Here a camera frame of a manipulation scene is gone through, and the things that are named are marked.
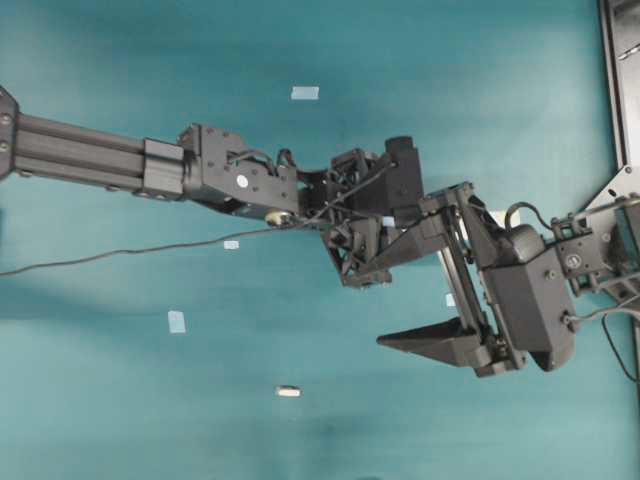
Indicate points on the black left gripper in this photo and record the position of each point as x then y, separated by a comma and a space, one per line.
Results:
367, 192

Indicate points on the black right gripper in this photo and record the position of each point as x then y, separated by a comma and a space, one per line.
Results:
507, 314

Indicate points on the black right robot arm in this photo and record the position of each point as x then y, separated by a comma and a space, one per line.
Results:
598, 249

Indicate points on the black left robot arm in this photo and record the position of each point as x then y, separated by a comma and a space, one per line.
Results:
212, 167

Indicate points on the tape marker top centre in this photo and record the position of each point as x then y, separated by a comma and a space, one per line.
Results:
305, 93

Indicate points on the tape marker lower left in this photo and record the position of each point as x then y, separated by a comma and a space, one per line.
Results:
176, 322

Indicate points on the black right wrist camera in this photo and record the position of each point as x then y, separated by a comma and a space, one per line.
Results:
519, 245

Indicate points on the black metal frame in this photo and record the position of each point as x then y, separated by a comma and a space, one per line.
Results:
619, 29

